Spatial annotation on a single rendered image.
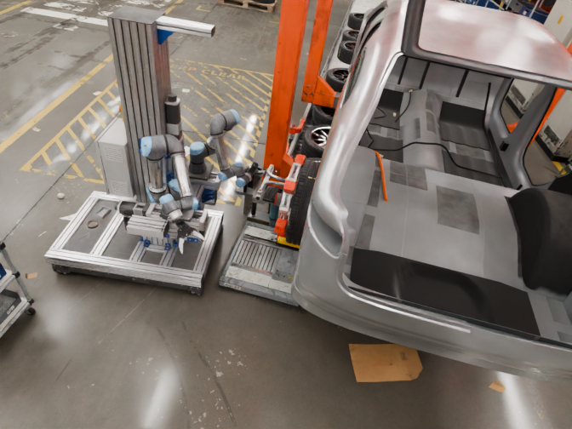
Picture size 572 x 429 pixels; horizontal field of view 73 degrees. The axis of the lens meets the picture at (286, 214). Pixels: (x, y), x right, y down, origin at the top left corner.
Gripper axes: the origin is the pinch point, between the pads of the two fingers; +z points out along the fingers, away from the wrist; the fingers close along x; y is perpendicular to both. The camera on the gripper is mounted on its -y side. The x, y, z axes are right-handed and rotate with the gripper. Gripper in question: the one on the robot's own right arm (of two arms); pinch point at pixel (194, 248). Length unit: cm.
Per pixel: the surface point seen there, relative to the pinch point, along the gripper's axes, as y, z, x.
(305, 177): 15, -7, -92
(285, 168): 84, -28, -114
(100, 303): 117, -4, 71
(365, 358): 54, 137, -79
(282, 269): 88, 47, -66
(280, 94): 32, -74, -118
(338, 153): -56, -4, -81
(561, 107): 151, 71, -586
